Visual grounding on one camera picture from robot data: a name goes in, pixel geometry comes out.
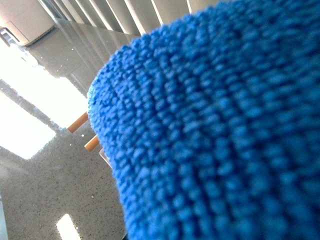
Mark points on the blue microfiber cloth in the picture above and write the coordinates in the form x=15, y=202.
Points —
x=212, y=124

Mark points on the white towel rack with wooden bars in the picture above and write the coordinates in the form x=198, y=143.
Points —
x=81, y=126

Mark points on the white appliance in background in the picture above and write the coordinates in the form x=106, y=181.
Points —
x=25, y=20

